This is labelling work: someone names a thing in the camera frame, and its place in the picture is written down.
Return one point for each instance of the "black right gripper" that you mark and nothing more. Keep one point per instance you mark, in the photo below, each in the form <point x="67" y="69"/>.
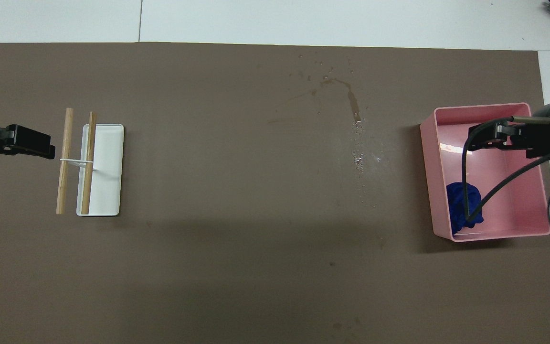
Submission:
<point x="540" y="138"/>

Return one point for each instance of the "blue towel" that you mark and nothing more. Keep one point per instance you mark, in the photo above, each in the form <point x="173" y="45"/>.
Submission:
<point x="456" y="205"/>

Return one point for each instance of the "white towel rack base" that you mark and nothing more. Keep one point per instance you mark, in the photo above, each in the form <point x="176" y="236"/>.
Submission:
<point x="108" y="177"/>

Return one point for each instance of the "spilled water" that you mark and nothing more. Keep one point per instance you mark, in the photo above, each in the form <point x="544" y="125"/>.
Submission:
<point x="354" y="106"/>

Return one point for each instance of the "wooden rack rod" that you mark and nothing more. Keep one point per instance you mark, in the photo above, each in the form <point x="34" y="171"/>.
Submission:
<point x="89" y="143"/>
<point x="65" y="143"/>

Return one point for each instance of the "pink plastic bin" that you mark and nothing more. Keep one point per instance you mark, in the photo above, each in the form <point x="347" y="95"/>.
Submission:
<point x="509" y="200"/>

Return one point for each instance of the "brown table mat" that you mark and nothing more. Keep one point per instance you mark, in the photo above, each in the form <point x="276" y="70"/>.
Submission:
<point x="237" y="215"/>

